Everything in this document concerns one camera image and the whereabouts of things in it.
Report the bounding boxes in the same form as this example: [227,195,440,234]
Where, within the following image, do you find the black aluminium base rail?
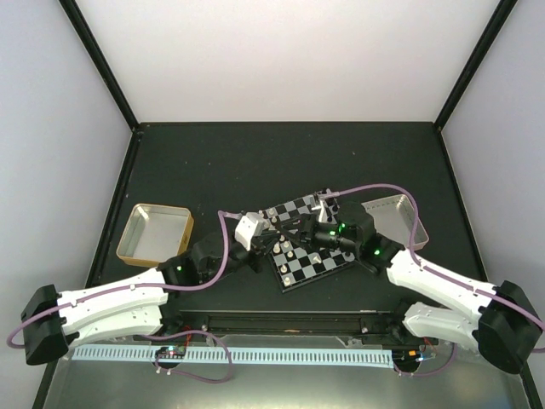
[160,311,410,344]

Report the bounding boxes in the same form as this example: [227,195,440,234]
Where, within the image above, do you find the gold rimmed metal tin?
[116,204,194,268]

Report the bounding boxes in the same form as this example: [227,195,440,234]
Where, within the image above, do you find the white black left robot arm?
[18,232,279,366]

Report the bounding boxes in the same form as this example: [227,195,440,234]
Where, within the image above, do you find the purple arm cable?
[323,183,545,377]
[6,209,246,383]

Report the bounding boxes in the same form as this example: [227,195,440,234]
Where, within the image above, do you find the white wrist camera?
[311,193,338,223]
[234,212,269,251]

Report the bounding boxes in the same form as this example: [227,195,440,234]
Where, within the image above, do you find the black grey chess board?
[258,188,354,292]

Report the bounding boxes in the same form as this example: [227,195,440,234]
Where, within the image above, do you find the left controller circuit board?
[155,346,186,360]

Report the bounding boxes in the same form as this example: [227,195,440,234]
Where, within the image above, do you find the pink metal tray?
[362,194,416,247]

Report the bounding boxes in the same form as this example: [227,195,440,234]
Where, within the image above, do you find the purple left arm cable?
[6,209,246,383]

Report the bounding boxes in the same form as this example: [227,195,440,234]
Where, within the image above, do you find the white slotted cable duct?
[72,344,394,369]

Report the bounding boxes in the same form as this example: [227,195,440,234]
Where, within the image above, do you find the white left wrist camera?
[234,212,269,251]

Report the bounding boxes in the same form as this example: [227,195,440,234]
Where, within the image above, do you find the controller circuit board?
[155,346,186,360]
[392,349,437,363]

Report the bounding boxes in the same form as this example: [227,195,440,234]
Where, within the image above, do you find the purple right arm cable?
[323,183,545,377]

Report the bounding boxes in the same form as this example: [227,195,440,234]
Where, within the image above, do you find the right controller circuit board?
[392,349,437,363]

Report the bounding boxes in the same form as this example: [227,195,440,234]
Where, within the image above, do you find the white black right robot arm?
[291,202,544,374]

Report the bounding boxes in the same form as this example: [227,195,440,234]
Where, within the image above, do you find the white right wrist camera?
[311,193,338,223]

